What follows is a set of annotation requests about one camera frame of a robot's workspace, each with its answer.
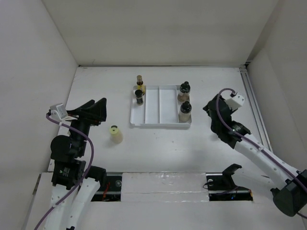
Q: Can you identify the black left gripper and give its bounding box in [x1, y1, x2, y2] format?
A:
[65, 96, 106, 155]

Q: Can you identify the black-capped grinder pale spice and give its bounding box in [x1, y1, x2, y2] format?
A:
[178, 101, 192, 122]

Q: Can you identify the yellow-lid beige spice bottle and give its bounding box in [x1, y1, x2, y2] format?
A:
[109, 125, 123, 144]

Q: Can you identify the black-capped grinder brown spice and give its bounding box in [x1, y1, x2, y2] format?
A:
[177, 81, 191, 103]

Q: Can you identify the black-lid dark spice bottle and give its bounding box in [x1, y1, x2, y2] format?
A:
[135, 90, 143, 105]

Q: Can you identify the yellow label sauce bottle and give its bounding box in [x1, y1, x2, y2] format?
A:
[136, 75, 145, 95]

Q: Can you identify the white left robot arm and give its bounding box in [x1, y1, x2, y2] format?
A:
[40, 98, 107, 230]

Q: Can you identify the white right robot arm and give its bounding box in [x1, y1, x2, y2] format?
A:
[203, 94, 307, 217]

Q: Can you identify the white divided organizer tray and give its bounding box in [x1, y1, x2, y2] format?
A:
[130, 85, 192, 129]

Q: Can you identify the white foam front board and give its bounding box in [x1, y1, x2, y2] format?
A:
[24, 170, 300, 230]

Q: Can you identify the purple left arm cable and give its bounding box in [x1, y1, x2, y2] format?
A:
[35, 115, 94, 230]

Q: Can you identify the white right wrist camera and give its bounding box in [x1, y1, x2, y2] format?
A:
[225, 94, 245, 111]

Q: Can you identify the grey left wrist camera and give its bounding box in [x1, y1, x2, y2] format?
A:
[50, 103, 68, 122]

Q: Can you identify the aluminium rail right side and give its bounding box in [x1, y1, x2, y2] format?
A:
[239, 65, 273, 152]

